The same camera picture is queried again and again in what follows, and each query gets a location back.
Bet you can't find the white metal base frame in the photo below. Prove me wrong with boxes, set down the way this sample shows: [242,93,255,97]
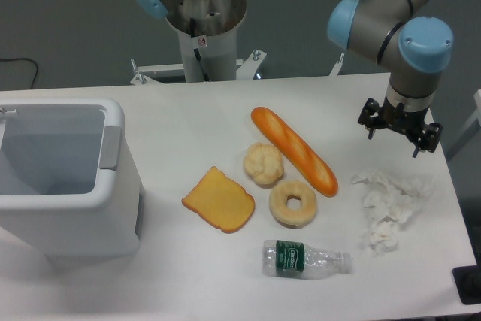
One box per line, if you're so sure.
[129,49,346,86]

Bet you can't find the orange toast slice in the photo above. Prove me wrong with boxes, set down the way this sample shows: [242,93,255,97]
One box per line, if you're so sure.
[181,166,256,233]

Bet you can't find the pale ring bagel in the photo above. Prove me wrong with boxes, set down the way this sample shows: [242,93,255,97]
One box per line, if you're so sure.
[269,180,317,228]

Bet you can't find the black device at table edge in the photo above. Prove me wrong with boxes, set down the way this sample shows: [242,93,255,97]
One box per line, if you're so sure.
[452,265,480,305]

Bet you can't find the small crumpled white tissue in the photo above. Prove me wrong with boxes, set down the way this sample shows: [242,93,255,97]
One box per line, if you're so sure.
[366,220,398,256]

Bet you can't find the white grey robot pedestal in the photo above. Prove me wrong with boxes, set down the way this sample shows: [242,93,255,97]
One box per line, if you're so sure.
[126,0,248,83]

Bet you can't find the clear plastic bottle green label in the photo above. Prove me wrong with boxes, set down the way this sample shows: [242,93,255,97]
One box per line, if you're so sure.
[262,240,352,280]

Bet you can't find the orange baguette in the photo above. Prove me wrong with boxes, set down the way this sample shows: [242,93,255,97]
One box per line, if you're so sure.
[251,107,338,197]

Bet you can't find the pale round bread roll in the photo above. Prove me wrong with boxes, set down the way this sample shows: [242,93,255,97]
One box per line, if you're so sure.
[243,142,284,186]

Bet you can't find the black floor cable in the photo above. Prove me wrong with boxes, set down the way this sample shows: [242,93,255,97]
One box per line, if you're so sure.
[0,57,39,88]

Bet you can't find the white plastic bin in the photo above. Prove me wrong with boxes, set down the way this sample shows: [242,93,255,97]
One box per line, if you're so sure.
[1,98,144,257]

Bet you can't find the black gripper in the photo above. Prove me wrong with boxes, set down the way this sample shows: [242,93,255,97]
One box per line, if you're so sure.
[358,95,443,158]

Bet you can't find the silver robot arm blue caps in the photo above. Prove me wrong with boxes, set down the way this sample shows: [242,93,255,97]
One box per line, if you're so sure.
[327,0,454,153]

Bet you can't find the white frame at right edge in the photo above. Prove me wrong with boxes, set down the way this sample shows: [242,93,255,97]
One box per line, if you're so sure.
[446,89,481,162]

